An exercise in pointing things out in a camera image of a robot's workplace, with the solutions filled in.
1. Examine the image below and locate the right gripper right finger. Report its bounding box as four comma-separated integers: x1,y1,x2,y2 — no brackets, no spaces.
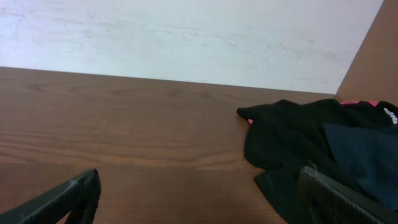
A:
298,166,397,224

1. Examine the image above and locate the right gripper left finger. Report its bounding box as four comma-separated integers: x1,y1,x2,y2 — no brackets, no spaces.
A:
1,169,101,224

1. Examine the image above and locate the blue denim garment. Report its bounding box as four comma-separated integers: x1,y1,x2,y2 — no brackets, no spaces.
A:
324,123,397,212

